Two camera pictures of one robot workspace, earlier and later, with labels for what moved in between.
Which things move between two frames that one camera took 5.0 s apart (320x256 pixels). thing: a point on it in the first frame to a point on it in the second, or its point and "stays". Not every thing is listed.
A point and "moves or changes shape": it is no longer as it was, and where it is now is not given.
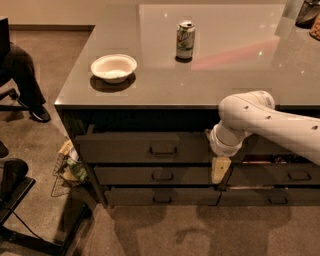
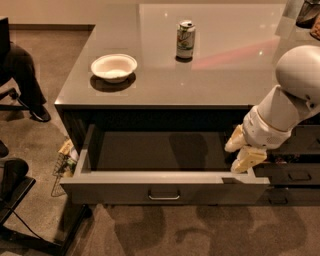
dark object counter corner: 310,9 stays
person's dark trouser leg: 22,69 stays
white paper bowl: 114,68 stays
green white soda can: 185,41 stays
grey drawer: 141,147 moves or changes shape
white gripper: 220,147 to 264,132
